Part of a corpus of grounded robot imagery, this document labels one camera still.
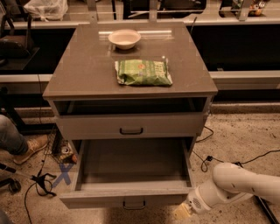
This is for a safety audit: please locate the black chair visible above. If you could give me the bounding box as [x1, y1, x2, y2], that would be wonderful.
[0, 13, 39, 70]

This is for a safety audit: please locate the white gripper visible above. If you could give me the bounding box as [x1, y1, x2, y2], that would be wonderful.
[173, 187, 211, 220]

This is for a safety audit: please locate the black cable on floor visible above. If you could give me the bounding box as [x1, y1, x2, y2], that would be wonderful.
[192, 125, 280, 173]

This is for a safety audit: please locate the black metal stand leg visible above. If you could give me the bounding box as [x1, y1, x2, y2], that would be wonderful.
[255, 195, 280, 224]

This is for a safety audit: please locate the tan sneaker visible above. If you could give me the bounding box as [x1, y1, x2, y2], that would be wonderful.
[13, 135, 48, 165]

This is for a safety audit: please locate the green chip bag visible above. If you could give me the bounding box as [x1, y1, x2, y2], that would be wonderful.
[115, 59, 172, 86]

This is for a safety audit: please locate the white paper bowl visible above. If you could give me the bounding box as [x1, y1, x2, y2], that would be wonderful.
[108, 30, 141, 50]

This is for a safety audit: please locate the white plastic bag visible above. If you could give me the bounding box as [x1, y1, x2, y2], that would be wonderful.
[24, 0, 68, 21]

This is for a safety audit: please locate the grey drawer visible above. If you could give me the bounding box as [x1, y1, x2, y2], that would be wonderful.
[60, 138, 194, 210]
[55, 113, 207, 140]

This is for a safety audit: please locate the grey drawer cabinet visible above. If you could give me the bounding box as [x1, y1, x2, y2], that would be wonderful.
[44, 23, 217, 151]

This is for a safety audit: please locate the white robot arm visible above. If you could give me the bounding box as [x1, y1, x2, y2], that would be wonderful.
[173, 163, 280, 220]

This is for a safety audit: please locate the black cable left floor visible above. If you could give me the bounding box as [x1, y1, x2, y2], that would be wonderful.
[24, 157, 58, 224]

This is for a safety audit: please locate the person leg in jeans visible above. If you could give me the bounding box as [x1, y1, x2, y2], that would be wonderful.
[0, 115, 28, 155]

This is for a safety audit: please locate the black caster wheel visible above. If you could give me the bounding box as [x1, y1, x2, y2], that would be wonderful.
[0, 163, 21, 193]

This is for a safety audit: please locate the wire basket with can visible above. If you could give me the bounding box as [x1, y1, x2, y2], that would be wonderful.
[45, 128, 77, 164]

